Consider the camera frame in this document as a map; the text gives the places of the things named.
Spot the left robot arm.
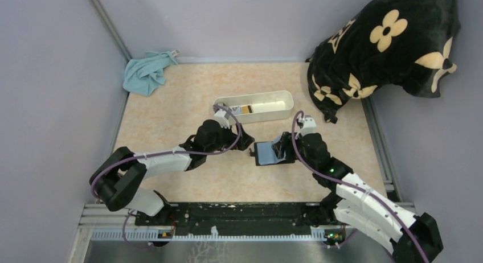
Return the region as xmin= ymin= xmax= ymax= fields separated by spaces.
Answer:
xmin=89 ymin=120 xmax=255 ymax=216

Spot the black floral blanket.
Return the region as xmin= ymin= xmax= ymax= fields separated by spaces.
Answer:
xmin=307 ymin=0 xmax=461 ymax=124

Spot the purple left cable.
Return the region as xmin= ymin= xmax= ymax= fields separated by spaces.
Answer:
xmin=89 ymin=104 xmax=243 ymax=252

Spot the purple cable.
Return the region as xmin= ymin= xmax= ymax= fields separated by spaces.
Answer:
xmin=89 ymin=104 xmax=243 ymax=252
xmin=291 ymin=110 xmax=431 ymax=263

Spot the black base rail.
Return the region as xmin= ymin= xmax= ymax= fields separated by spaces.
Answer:
xmin=135 ymin=202 xmax=349 ymax=237

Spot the white plastic tray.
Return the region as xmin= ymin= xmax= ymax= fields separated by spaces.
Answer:
xmin=214 ymin=91 xmax=294 ymax=124

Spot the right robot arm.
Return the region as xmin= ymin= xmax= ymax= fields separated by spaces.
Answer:
xmin=272 ymin=132 xmax=444 ymax=262

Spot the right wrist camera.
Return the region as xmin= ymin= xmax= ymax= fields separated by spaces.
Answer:
xmin=297 ymin=116 xmax=317 ymax=137

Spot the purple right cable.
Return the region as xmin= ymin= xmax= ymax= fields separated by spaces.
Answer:
xmin=291 ymin=110 xmax=431 ymax=263

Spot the teal cloth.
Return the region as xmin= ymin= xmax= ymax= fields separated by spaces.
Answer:
xmin=122 ymin=50 xmax=180 ymax=97

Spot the aluminium frame rail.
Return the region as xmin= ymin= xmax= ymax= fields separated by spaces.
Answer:
xmin=79 ymin=202 xmax=402 ymax=245

